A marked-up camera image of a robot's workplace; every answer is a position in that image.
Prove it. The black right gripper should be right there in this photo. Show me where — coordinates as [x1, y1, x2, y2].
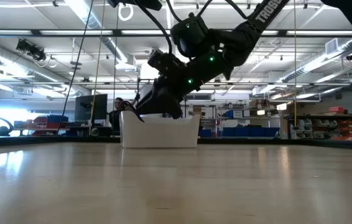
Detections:
[135, 73, 196, 121]

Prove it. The white plastic bin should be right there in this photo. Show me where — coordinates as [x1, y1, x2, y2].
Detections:
[119, 110, 202, 149]

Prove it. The person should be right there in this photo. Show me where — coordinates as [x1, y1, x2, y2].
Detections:
[108, 96, 126, 136]

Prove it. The black monitor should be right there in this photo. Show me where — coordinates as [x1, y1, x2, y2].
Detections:
[74, 93, 109, 123]

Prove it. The row of blue bins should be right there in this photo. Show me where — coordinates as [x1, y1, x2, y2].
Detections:
[221, 125, 280, 138]

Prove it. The black ceiling fixture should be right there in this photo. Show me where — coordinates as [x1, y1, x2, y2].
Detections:
[15, 38, 47, 62]

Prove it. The shelf with red bins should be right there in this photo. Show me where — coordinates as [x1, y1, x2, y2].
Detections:
[282, 105, 352, 141]

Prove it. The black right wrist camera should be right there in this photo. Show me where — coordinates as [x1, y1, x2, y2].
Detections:
[147, 47, 185, 76]

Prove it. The yellow hanging rope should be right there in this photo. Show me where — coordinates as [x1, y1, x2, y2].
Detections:
[292, 0, 298, 129]
[89, 0, 106, 135]

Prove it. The black hanging cable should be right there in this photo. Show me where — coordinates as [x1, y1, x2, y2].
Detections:
[57, 0, 95, 135]

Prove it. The white ring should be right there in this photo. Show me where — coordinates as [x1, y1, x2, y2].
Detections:
[117, 2, 134, 22]

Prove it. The silver ceiling duct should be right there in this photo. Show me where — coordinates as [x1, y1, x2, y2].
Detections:
[63, 0, 131, 63]

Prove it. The black aluminium table frame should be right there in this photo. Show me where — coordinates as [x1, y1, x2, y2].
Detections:
[0, 134, 352, 152]

